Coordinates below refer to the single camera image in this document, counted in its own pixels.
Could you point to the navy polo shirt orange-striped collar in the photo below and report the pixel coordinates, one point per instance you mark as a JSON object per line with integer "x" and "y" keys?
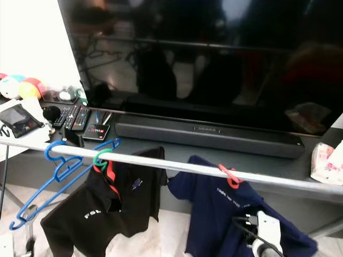
{"x": 209, "y": 219}

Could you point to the red plastic hanger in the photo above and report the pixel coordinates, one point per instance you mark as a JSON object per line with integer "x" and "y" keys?
{"x": 233, "y": 182}

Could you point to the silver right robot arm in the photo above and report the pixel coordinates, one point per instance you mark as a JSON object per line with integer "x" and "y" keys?
{"x": 268, "y": 251}

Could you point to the blue plastic hanger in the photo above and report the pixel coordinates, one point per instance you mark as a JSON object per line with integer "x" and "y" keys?
{"x": 46, "y": 151}

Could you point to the green plastic hanger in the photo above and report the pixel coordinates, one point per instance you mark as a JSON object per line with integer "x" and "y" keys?
{"x": 96, "y": 158}

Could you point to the black flat pouch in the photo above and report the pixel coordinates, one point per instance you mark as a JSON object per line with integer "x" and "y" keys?
{"x": 21, "y": 120}

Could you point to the white paper sheet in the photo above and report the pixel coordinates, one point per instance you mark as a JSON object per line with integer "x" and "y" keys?
{"x": 35, "y": 107}

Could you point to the white blue plush ball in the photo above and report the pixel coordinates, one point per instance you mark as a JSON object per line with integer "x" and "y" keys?
{"x": 10, "y": 88}

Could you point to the yellow red plush ball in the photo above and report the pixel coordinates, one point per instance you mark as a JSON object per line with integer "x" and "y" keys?
{"x": 32, "y": 90}

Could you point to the black round microphone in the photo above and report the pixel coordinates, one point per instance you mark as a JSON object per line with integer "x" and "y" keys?
{"x": 51, "y": 113}

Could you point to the black remote control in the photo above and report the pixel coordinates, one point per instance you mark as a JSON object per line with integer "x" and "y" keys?
{"x": 81, "y": 119}
{"x": 67, "y": 116}

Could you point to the black trinket tray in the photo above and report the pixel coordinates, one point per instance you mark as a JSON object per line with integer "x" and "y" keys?
{"x": 61, "y": 96}

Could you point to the green white small jar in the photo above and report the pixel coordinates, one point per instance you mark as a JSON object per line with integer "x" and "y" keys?
{"x": 82, "y": 96}

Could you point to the black device pink buttons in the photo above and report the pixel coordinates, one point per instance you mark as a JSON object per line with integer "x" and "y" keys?
{"x": 96, "y": 131}

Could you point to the black polo shirt red collar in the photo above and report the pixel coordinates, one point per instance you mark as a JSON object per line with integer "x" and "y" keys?
{"x": 102, "y": 209}

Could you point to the long black soundbar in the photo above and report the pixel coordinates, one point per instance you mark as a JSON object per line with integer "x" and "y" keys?
{"x": 193, "y": 134}

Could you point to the large black television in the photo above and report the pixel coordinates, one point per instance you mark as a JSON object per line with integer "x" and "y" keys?
{"x": 193, "y": 43}

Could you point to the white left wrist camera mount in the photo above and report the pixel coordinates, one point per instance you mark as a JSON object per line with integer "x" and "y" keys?
{"x": 6, "y": 246}

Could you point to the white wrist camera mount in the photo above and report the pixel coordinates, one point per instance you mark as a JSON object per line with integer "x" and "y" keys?
{"x": 6, "y": 246}
{"x": 268, "y": 227}

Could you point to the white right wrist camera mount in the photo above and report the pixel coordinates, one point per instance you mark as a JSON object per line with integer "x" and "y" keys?
{"x": 268, "y": 227}

